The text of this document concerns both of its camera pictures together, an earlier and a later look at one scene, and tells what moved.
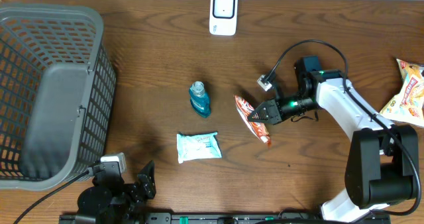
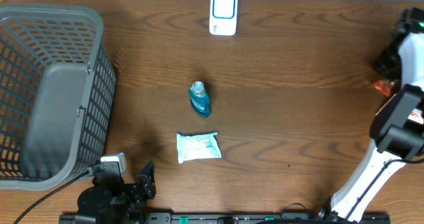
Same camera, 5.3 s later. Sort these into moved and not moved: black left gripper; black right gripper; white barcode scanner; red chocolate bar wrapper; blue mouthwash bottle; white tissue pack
Moved: black right gripper; red chocolate bar wrapper
Not moved: white tissue pack; black left gripper; blue mouthwash bottle; white barcode scanner
